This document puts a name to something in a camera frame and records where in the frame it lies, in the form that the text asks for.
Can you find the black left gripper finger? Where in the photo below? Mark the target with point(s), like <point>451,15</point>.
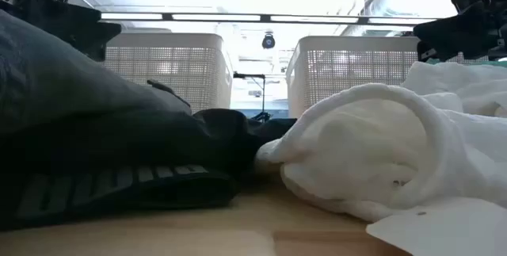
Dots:
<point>95,36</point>
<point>79,13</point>

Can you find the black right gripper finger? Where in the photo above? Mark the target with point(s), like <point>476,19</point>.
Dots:
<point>459,30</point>
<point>431,54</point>

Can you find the dark grey garment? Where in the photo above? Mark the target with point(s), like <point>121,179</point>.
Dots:
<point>71,81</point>

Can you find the white towel garment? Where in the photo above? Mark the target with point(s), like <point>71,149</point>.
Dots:
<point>376,149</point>

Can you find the white perforated laundry basket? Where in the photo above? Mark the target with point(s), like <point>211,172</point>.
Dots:
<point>348,69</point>
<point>178,69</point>

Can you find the black garment with striped waistband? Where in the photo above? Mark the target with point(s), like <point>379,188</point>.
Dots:
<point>119,169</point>

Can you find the black tripod stand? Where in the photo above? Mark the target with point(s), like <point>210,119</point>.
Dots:
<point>257,89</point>

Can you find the black hanging camera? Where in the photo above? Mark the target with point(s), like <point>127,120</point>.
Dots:
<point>268,41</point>

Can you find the overhead frame bar with lights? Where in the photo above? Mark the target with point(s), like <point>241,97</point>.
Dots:
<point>261,18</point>

